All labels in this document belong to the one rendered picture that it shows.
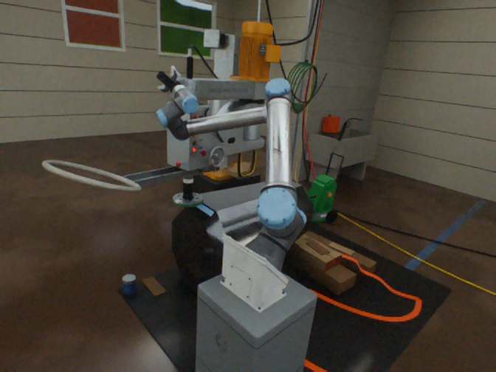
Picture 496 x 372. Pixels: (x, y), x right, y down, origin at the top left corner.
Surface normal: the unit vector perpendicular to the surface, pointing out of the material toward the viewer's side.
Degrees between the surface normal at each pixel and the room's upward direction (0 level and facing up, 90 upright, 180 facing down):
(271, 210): 52
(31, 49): 90
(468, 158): 90
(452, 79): 90
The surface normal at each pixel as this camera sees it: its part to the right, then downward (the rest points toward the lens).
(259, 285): -0.71, 0.20
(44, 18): 0.69, 0.31
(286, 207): -0.21, -0.33
